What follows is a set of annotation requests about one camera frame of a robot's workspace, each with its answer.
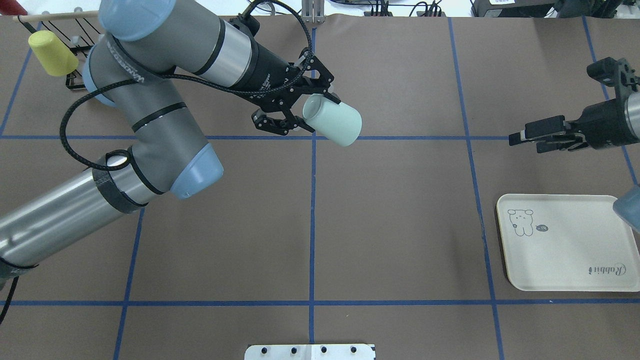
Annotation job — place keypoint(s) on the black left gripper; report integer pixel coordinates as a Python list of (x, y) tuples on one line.
[(264, 71)]

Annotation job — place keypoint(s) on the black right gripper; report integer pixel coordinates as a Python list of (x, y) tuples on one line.
[(606, 123)]

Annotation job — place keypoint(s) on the mint green cup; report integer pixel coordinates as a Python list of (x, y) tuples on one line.
[(340, 123)]

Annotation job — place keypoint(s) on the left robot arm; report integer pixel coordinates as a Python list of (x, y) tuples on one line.
[(146, 46)]

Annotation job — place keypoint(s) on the cream rabbit tray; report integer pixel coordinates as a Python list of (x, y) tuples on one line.
[(567, 242)]

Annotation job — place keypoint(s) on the yellow cup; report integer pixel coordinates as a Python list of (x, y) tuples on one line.
[(53, 55)]

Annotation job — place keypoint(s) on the aluminium frame post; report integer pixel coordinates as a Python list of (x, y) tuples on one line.
[(313, 11)]

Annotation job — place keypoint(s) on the wooden rack handle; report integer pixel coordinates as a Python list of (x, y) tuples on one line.
[(55, 16)]

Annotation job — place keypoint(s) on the black wire cup rack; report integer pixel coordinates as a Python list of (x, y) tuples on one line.
[(79, 35)]

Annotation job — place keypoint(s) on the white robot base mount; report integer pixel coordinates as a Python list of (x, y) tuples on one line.
[(348, 351)]

